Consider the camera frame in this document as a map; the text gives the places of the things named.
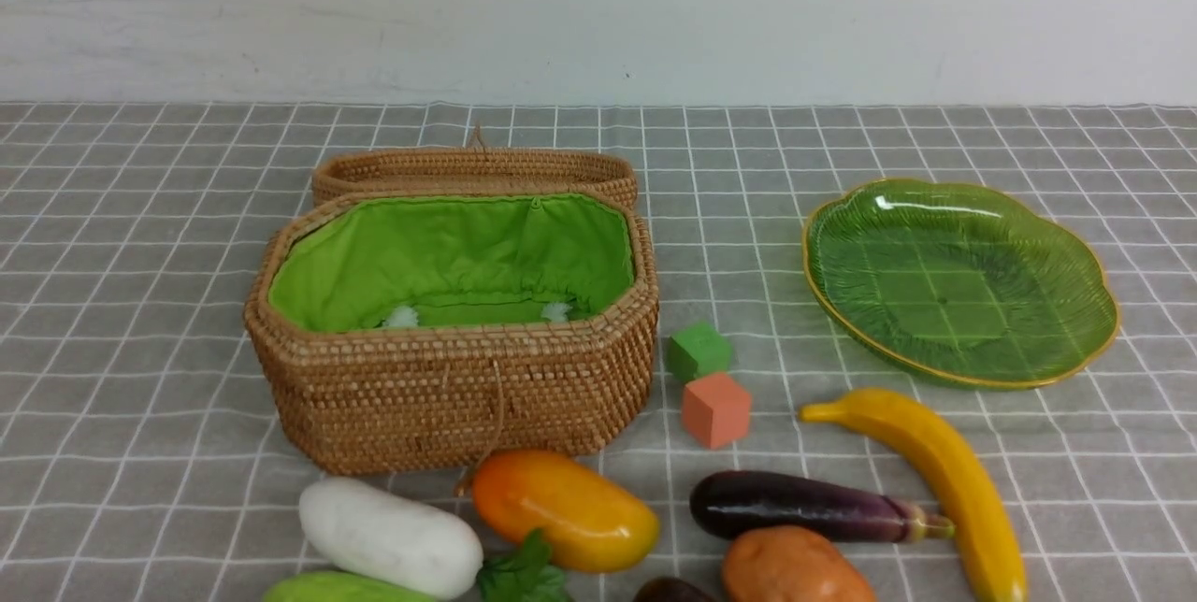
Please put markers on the orange yellow plastic mango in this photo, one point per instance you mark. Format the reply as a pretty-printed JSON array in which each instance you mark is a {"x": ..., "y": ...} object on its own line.
[{"x": 592, "y": 524}]

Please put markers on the purple plastic eggplant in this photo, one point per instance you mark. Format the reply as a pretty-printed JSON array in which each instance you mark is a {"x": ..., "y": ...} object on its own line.
[{"x": 730, "y": 503}]

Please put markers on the dark purple plastic fruit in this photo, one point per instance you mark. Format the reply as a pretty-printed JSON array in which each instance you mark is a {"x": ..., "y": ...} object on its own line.
[{"x": 671, "y": 589}]

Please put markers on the brown plastic potato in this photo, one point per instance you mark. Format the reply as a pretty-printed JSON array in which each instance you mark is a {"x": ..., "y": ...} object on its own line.
[{"x": 789, "y": 563}]

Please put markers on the white plastic radish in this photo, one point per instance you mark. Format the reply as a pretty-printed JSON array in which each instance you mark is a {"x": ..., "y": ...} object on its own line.
[{"x": 379, "y": 535}]

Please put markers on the green plastic cucumber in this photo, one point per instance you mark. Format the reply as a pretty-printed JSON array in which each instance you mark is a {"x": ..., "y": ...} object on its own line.
[{"x": 333, "y": 586}]

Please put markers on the yellow plastic banana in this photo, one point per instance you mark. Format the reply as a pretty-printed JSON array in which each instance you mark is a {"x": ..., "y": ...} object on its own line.
[{"x": 989, "y": 552}]

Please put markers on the woven wicker basket green lining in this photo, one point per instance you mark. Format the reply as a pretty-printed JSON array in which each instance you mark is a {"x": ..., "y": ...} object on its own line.
[{"x": 404, "y": 332}]

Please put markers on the green foam cube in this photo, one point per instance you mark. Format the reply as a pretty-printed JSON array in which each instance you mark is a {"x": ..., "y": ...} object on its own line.
[{"x": 696, "y": 351}]

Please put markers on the orange foam cube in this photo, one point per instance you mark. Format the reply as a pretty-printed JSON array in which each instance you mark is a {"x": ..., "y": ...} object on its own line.
[{"x": 716, "y": 410}]

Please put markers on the woven wicker basket lid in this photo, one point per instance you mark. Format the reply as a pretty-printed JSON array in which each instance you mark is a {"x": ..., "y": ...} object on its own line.
[{"x": 474, "y": 167}]

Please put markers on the green glass leaf plate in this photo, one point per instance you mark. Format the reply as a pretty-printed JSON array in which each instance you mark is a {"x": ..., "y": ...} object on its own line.
[{"x": 959, "y": 284}]

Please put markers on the grey checkered tablecloth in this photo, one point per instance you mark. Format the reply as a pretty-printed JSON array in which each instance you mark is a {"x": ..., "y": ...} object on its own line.
[{"x": 141, "y": 456}]

